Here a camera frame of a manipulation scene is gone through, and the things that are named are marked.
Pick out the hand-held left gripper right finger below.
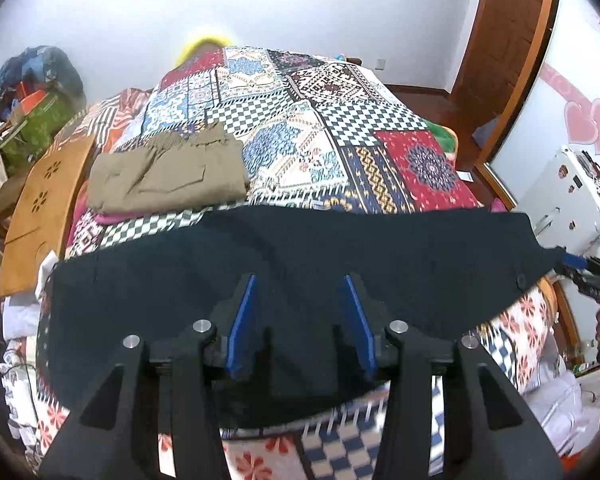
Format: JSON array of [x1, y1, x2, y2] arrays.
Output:
[[334, 274, 566, 480]]

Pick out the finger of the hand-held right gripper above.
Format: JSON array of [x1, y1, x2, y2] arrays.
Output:
[[555, 246, 600, 306]]

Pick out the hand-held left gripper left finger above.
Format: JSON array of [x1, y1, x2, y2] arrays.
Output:
[[39, 274, 257, 480]]

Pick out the black pants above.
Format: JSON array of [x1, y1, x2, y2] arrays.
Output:
[[45, 205, 567, 431]]

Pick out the khaki pants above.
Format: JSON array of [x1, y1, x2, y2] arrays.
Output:
[[87, 125, 251, 213]]

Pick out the white quilted bedding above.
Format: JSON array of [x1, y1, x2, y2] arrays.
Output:
[[524, 327, 600, 457]]

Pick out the pink cloth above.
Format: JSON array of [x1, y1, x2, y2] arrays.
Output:
[[72, 180, 131, 248]]

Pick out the brown wooden door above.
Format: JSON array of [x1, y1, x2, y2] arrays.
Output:
[[452, 0, 563, 163]]

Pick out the patchwork patterned blanket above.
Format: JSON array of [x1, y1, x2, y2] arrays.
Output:
[[34, 46, 563, 480]]

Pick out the white cloth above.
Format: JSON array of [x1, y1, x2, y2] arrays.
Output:
[[0, 252, 58, 341]]

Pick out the wooden lap board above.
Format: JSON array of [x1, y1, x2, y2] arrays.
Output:
[[0, 135, 97, 297]]

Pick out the striped orange quilt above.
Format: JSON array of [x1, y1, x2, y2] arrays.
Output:
[[62, 87, 153, 156]]

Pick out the yellow pillow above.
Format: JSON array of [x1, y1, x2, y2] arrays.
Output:
[[174, 34, 237, 68]]

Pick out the green patterned bag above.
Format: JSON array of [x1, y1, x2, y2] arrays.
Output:
[[0, 94, 83, 173]]

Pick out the blue cloth bundle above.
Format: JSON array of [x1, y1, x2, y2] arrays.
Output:
[[0, 45, 87, 106]]

